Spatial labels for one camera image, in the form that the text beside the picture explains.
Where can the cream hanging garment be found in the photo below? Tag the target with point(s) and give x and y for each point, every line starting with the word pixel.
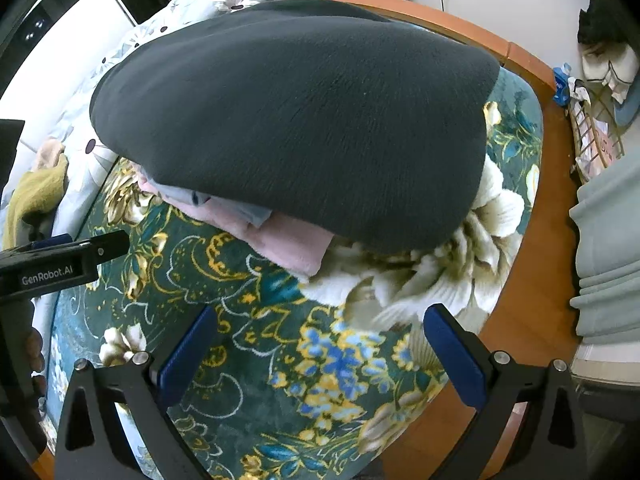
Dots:
pixel 607 67

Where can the wooden bed frame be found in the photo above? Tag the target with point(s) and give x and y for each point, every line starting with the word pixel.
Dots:
pixel 530 240

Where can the dark grey fleece garment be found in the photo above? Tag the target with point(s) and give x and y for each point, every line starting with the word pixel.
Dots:
pixel 300 120

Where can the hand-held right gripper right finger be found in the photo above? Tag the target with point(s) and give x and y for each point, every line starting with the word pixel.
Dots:
pixel 455 355

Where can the blue daisy print duvet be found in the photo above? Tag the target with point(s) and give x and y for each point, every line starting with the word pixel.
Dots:
pixel 125 45

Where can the light blue folded garment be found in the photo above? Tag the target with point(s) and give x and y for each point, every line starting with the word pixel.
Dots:
pixel 235 210

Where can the teal floral bed blanket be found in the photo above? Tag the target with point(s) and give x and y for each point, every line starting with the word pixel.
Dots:
pixel 250 335

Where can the white wardrobe with black stripe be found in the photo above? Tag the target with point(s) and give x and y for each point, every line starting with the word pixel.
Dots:
pixel 75 20

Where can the black hanging garment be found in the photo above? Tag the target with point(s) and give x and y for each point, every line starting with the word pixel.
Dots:
pixel 605 20

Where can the person's left hand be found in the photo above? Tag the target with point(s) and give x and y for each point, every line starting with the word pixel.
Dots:
pixel 37 360

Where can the olive green knit sweater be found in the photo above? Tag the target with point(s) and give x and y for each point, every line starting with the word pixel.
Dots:
pixel 37 200

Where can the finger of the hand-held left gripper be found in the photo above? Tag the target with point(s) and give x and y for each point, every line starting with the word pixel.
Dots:
pixel 107 247
pixel 50 240

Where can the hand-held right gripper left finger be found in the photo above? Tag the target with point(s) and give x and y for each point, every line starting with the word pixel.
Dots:
pixel 187 355

